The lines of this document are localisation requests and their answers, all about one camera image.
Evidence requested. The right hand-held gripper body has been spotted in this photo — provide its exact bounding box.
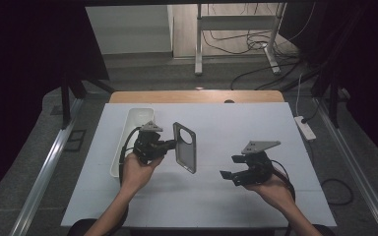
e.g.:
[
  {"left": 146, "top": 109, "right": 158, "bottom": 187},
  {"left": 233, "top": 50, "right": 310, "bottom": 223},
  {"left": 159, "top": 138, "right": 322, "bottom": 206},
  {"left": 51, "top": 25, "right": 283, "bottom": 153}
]
[{"left": 232, "top": 141, "right": 282, "bottom": 186}]

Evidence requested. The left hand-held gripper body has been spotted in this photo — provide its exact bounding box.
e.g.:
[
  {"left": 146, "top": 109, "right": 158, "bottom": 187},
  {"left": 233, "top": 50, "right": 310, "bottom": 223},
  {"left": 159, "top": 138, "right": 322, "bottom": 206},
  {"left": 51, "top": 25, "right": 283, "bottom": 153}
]
[{"left": 133, "top": 121, "right": 166, "bottom": 164}]

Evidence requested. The grey phone case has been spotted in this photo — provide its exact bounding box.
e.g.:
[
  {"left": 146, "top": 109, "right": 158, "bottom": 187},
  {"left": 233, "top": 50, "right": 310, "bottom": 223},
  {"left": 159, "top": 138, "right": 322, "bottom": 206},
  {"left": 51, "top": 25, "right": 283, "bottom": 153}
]
[{"left": 172, "top": 121, "right": 198, "bottom": 175}]

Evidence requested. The white plastic storage bin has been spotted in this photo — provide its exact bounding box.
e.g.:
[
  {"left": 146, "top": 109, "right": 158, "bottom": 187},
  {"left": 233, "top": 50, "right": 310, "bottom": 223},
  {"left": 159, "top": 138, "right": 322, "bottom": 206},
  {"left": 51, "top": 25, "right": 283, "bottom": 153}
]
[{"left": 109, "top": 107, "right": 156, "bottom": 179}]

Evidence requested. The person's right hand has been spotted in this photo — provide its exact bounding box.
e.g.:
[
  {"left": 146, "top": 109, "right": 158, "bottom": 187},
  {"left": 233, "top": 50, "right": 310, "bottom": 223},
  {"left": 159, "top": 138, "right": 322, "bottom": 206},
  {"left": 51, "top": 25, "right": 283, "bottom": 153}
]
[{"left": 244, "top": 168, "right": 296, "bottom": 214}]

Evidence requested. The person's left hand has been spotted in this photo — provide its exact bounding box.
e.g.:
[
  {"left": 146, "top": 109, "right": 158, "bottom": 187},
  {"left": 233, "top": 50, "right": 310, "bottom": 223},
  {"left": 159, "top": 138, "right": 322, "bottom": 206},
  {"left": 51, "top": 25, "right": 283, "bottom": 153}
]
[{"left": 121, "top": 152, "right": 165, "bottom": 198}]

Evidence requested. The white foam board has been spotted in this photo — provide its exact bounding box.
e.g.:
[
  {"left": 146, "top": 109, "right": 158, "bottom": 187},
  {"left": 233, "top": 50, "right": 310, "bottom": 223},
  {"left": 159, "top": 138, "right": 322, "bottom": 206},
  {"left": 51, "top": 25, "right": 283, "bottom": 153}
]
[{"left": 60, "top": 102, "right": 338, "bottom": 229}]

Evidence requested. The white power strip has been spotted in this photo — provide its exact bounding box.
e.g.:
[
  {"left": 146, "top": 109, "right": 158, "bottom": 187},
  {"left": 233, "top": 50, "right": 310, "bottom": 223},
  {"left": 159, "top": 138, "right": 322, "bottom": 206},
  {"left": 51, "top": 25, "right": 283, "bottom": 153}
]
[{"left": 293, "top": 115, "right": 317, "bottom": 142}]

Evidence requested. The black floor plate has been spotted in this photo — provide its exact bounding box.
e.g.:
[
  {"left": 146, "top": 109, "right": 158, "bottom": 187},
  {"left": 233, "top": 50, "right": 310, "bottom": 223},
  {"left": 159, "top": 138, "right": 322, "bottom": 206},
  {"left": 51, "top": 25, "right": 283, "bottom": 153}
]
[{"left": 63, "top": 129, "right": 88, "bottom": 152}]

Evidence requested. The black metal stand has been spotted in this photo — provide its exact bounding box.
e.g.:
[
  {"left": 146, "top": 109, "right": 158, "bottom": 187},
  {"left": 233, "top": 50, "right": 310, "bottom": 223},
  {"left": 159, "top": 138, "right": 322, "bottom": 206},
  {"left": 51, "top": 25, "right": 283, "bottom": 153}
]
[
  {"left": 59, "top": 70, "right": 116, "bottom": 130},
  {"left": 310, "top": 65, "right": 344, "bottom": 129}
]

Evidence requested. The white cabinet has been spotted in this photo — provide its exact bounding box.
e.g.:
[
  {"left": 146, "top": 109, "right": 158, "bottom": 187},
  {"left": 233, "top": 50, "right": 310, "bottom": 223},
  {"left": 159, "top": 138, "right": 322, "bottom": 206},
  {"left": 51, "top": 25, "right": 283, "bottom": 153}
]
[{"left": 85, "top": 4, "right": 173, "bottom": 55}]

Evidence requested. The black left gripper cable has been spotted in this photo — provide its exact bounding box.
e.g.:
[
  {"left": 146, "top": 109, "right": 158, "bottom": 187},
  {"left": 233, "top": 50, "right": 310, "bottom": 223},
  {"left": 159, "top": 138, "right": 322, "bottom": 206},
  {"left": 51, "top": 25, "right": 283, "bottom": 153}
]
[{"left": 117, "top": 126, "right": 142, "bottom": 186}]

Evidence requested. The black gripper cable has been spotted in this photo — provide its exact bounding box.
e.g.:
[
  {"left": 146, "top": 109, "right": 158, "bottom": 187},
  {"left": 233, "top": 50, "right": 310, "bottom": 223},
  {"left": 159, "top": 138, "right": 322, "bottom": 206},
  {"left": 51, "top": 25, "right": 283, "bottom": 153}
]
[
  {"left": 117, "top": 126, "right": 142, "bottom": 186},
  {"left": 270, "top": 159, "right": 354, "bottom": 236}
]

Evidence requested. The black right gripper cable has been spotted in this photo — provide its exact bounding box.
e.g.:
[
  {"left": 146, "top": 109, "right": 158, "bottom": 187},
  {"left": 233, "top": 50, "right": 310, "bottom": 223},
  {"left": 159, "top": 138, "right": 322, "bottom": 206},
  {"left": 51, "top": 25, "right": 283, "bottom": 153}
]
[{"left": 270, "top": 159, "right": 354, "bottom": 236}]

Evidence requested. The black power cable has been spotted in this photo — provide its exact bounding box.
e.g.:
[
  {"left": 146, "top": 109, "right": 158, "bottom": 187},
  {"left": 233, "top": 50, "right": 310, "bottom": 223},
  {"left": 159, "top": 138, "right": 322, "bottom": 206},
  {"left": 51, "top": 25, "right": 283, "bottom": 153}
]
[{"left": 301, "top": 94, "right": 324, "bottom": 125}]

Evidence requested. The white power cable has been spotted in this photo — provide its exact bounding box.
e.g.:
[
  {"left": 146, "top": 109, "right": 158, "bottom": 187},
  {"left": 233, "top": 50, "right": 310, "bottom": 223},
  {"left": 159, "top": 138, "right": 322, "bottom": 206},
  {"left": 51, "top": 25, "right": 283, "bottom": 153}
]
[{"left": 294, "top": 73, "right": 304, "bottom": 117}]

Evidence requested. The black floor cable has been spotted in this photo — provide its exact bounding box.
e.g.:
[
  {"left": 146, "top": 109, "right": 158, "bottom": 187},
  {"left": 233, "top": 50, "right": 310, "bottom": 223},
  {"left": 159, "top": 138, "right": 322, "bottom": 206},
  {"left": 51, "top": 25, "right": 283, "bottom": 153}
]
[{"left": 229, "top": 60, "right": 309, "bottom": 91}]

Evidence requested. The aluminium rail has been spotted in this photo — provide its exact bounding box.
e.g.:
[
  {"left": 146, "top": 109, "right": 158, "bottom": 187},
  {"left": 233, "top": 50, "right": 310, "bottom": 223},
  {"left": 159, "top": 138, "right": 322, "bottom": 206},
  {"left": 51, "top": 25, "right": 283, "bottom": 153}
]
[
  {"left": 16, "top": 97, "right": 84, "bottom": 236},
  {"left": 313, "top": 97, "right": 378, "bottom": 236}
]

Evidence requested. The white metal desk frame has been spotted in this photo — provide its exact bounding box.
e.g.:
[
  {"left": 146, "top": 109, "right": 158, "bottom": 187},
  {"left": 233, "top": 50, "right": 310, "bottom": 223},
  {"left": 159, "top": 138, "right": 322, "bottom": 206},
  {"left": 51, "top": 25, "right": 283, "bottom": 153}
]
[{"left": 194, "top": 3, "right": 287, "bottom": 77}]

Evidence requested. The tangle of black cables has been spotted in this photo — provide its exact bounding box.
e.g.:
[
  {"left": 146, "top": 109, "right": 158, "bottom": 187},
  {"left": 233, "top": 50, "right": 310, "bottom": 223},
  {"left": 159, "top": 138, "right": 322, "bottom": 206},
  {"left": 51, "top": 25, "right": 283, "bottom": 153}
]
[{"left": 201, "top": 3, "right": 298, "bottom": 57}]

